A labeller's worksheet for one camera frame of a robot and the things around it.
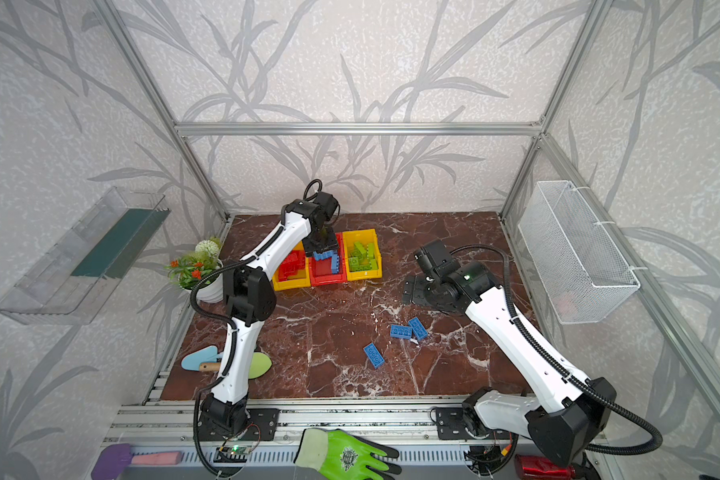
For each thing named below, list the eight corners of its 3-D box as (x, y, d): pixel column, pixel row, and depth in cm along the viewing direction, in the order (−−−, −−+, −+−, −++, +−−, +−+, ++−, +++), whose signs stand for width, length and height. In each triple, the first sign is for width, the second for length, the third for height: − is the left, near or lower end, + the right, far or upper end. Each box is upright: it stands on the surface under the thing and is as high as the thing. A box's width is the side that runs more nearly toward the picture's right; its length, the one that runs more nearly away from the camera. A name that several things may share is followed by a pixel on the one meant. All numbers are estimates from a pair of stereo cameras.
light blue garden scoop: (184, 371, 84) (179, 368, 82) (193, 349, 88) (188, 345, 86) (218, 371, 84) (214, 368, 82) (226, 349, 88) (222, 345, 86)
